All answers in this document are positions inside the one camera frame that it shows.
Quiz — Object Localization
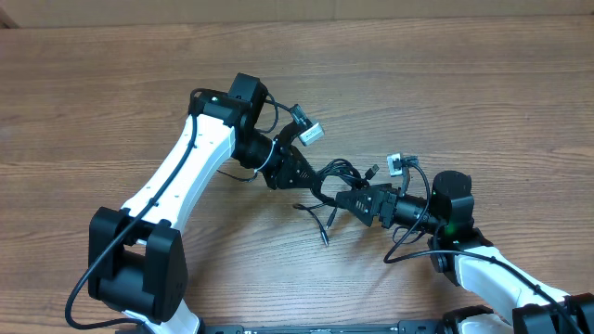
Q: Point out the black cable bundle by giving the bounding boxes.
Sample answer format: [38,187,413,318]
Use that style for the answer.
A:
[291,158,381,247]

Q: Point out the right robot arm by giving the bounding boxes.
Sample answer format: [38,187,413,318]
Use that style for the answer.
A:
[336,171,593,333]

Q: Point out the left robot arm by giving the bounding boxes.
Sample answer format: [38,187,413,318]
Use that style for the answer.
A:
[82,73,324,333]

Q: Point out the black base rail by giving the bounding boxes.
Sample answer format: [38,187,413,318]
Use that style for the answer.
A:
[198,320,450,334]

